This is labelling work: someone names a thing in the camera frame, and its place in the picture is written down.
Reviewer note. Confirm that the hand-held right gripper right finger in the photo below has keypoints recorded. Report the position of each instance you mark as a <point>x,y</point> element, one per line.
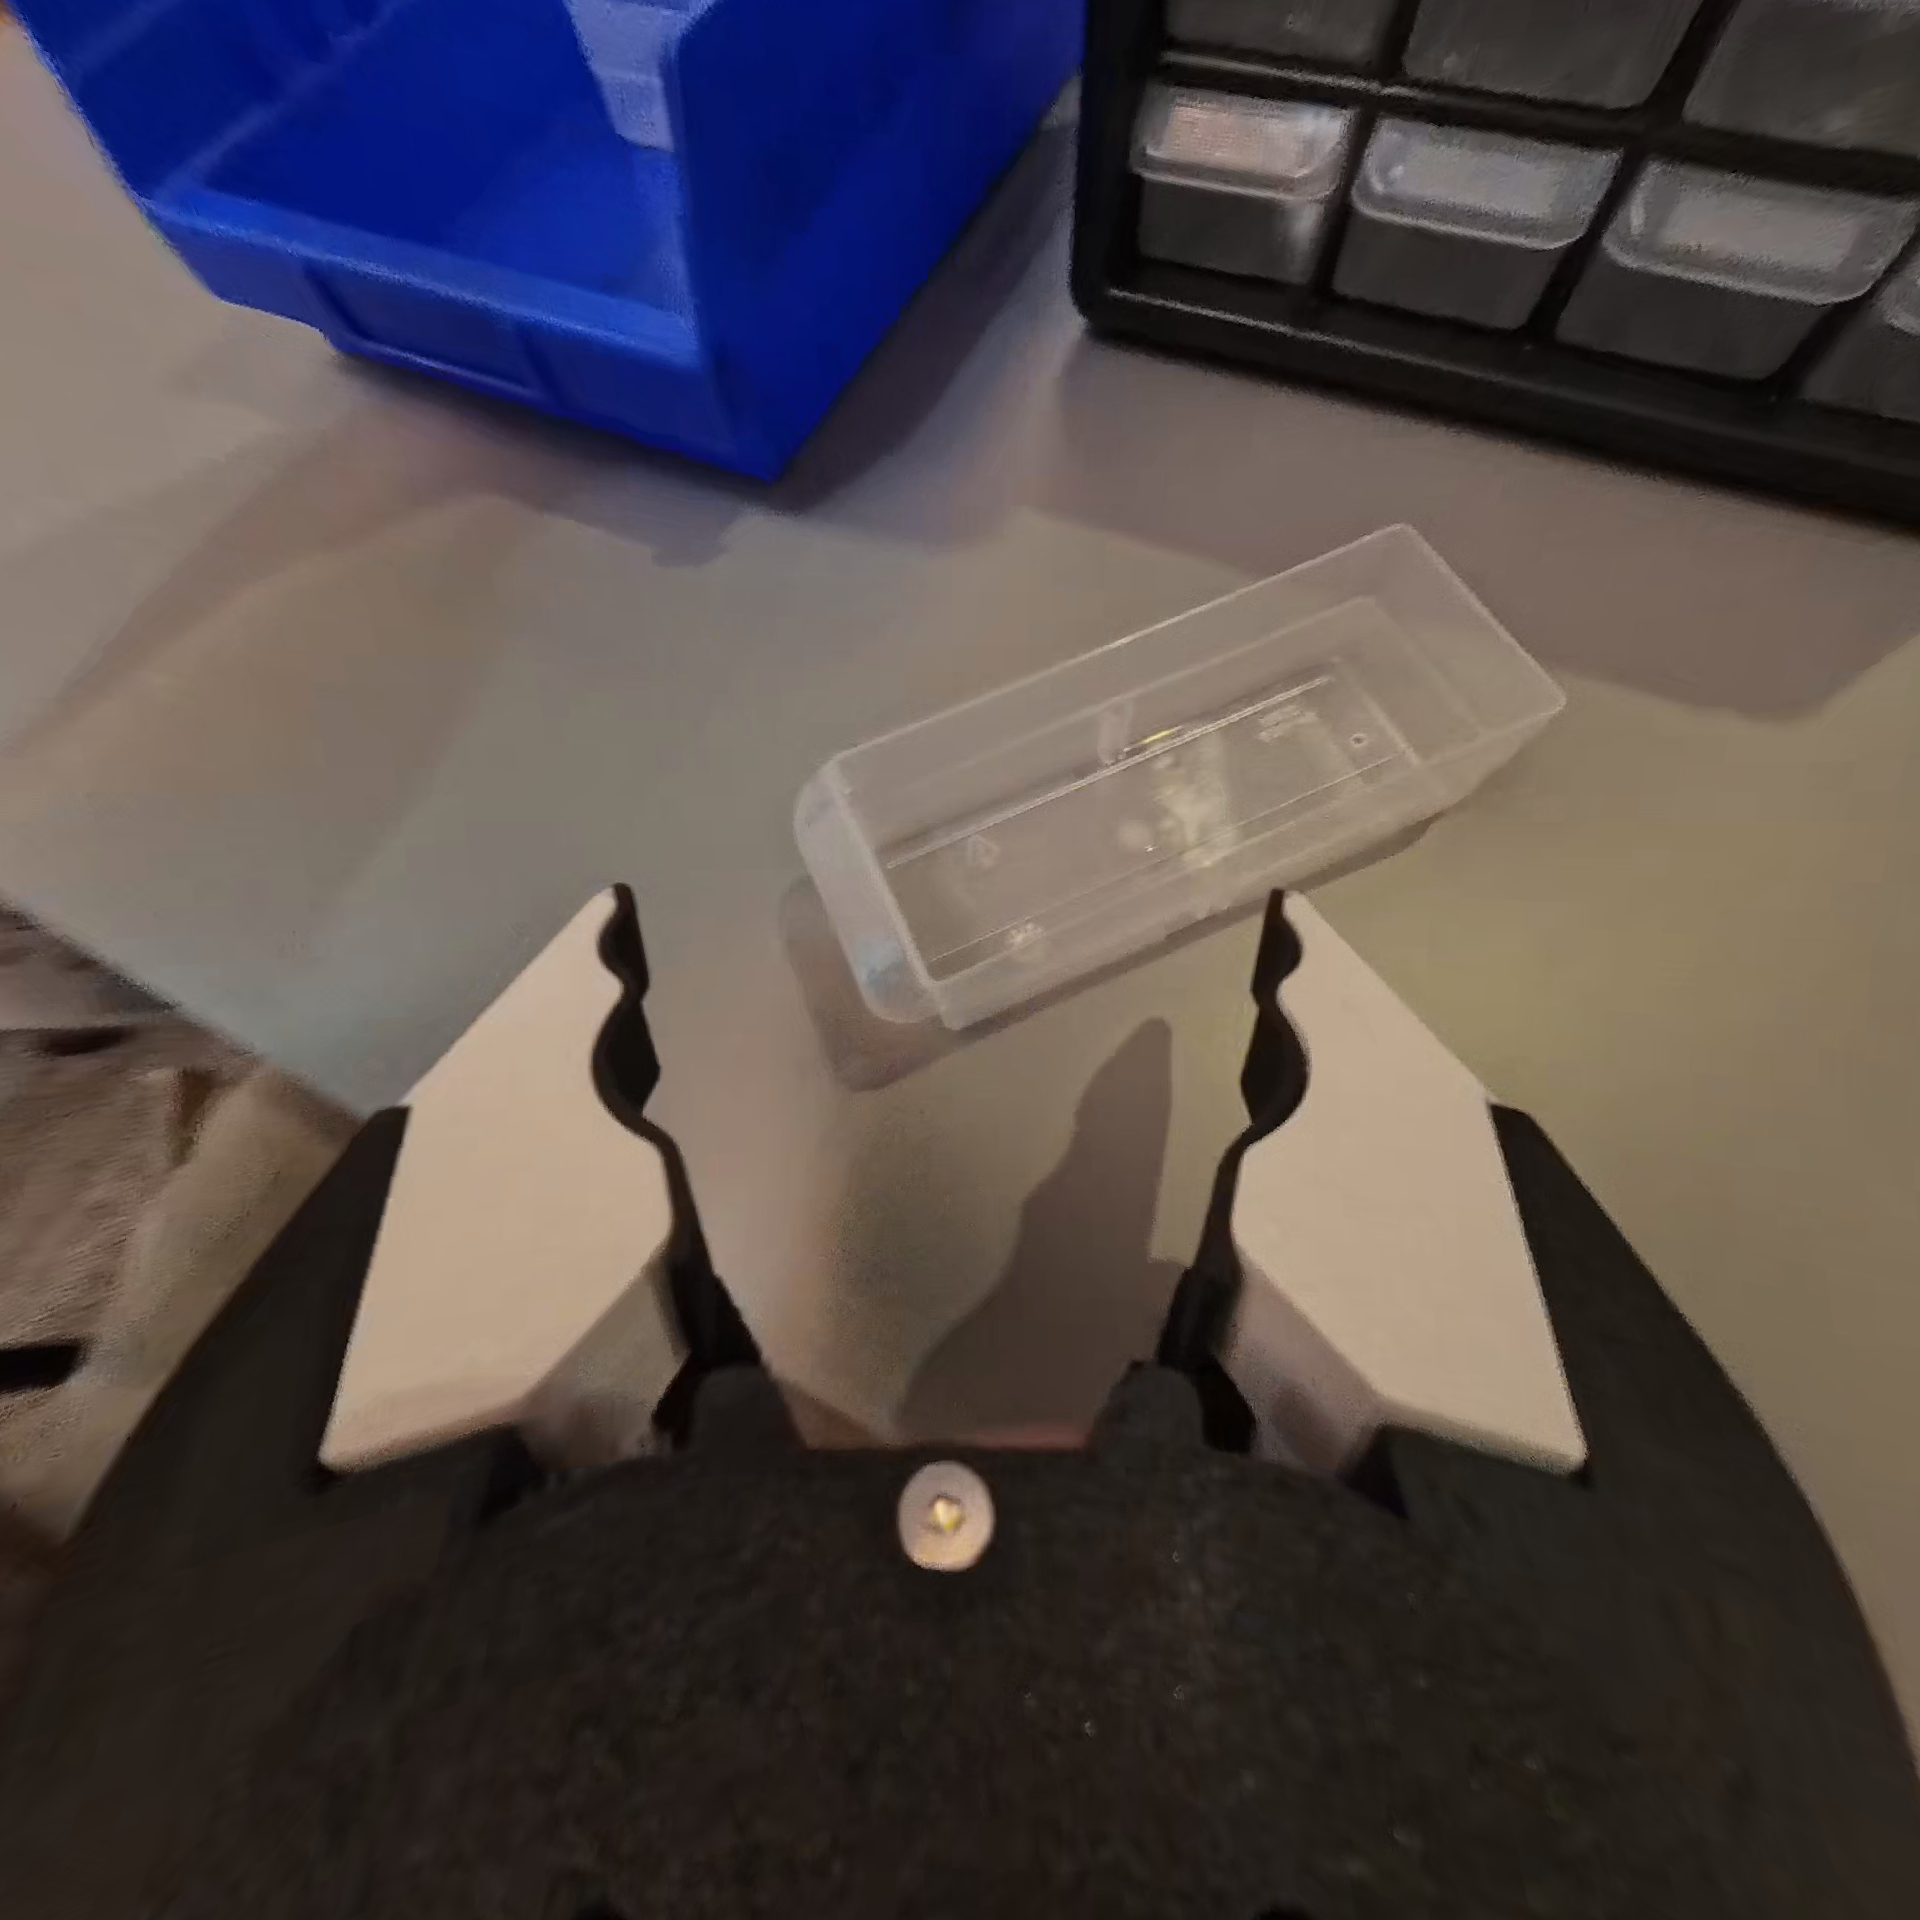
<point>1381,1245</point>

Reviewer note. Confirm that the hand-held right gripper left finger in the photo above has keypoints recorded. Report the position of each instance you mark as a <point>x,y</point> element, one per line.
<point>494,1230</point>

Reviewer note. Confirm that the black drawer cabinet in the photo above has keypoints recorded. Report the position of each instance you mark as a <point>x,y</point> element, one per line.
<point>1350,369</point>

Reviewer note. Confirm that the blue plastic bin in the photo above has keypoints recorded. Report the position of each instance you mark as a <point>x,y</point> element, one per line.
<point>450,224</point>

